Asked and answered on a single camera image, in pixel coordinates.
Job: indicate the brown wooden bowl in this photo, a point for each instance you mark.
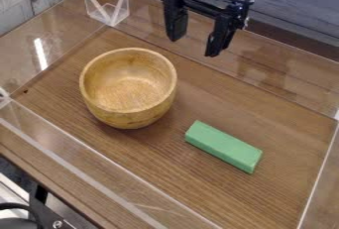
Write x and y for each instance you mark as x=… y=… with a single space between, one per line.
x=128 y=87

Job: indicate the black metal table leg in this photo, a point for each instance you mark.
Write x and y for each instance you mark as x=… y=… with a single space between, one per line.
x=49 y=218

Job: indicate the green rectangular block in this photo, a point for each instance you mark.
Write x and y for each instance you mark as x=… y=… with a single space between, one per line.
x=223 y=146

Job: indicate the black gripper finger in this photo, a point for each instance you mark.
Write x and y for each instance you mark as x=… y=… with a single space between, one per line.
x=221 y=35
x=175 y=19

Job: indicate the clear acrylic corner bracket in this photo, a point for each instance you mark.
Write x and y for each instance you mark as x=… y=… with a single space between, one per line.
x=107 y=13

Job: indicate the clear acrylic front wall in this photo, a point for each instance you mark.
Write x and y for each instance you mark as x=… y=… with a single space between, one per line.
x=108 y=194

